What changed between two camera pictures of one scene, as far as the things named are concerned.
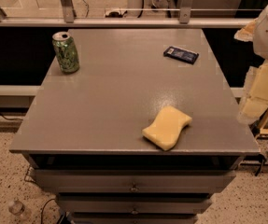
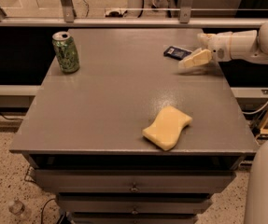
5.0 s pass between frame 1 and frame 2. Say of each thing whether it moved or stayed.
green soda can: stayed
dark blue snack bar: stayed
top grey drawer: stayed
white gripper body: moved
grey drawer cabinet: stayed
